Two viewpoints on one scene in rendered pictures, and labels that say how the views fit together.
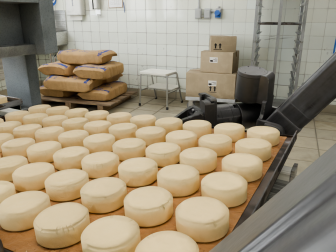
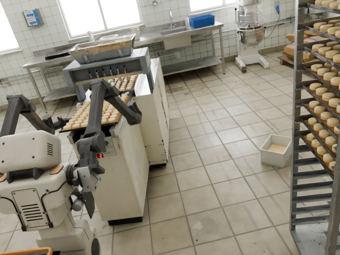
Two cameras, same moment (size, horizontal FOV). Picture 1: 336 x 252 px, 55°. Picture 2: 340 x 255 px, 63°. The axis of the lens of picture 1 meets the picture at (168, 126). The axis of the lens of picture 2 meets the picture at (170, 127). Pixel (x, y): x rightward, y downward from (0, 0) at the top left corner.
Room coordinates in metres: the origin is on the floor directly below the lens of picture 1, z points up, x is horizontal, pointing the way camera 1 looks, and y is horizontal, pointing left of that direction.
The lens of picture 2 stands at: (0.13, -1.85, 1.69)
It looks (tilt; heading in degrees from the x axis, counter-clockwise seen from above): 27 degrees down; 66
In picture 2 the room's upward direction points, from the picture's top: 11 degrees counter-clockwise
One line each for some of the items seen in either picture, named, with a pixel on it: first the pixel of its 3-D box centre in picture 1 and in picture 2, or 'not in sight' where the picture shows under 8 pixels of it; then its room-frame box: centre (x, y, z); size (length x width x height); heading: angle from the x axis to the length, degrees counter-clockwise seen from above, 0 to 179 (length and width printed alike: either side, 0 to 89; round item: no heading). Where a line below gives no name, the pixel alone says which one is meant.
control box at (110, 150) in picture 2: not in sight; (96, 148); (0.33, -0.10, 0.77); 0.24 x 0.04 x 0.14; 150
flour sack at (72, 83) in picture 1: (74, 81); (306, 49); (4.11, 1.21, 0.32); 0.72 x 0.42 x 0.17; 73
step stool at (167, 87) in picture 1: (161, 87); not in sight; (4.21, 0.09, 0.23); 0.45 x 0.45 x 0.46; 61
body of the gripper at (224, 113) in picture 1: (218, 118); not in sight; (0.63, -0.10, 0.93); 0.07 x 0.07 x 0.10; 16
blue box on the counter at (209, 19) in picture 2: not in sight; (202, 20); (3.08, 2.56, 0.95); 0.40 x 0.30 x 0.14; 162
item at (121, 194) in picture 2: not in sight; (118, 157); (0.51, 0.21, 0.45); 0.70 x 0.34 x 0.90; 60
